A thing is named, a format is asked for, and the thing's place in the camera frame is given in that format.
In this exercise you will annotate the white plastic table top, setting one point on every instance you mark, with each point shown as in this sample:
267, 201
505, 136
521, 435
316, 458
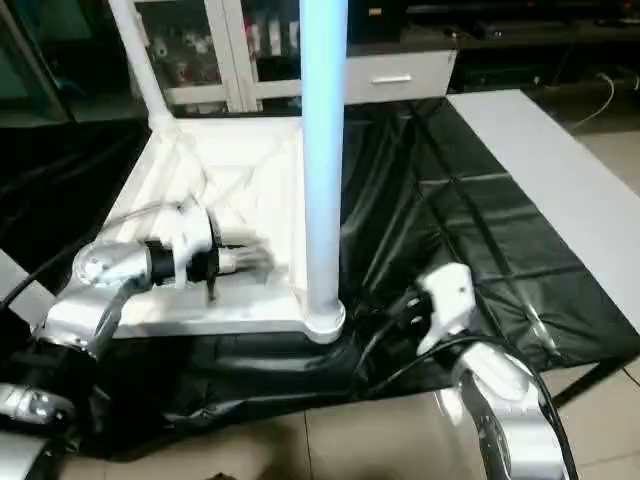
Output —
270, 150

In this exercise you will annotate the white plastic table leg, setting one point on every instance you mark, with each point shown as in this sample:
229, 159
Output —
142, 75
20, 285
322, 150

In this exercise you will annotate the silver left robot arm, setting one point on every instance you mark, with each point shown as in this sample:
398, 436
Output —
100, 260

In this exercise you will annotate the black work mat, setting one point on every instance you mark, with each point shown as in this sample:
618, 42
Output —
425, 210

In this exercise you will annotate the white glass door cabinet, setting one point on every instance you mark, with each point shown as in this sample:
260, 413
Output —
235, 50

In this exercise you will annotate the white drawer unit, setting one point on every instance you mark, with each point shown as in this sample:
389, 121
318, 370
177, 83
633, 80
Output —
425, 70

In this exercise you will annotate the black speaker box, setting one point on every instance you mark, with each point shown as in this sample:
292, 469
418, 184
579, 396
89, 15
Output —
380, 25

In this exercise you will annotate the metal framed glass panel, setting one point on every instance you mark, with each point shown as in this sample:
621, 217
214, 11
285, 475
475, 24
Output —
30, 50

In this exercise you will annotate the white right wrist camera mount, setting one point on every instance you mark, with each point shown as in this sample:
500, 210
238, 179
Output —
450, 295

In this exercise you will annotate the black metal table frame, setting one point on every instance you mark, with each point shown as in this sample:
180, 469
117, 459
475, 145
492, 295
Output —
585, 382

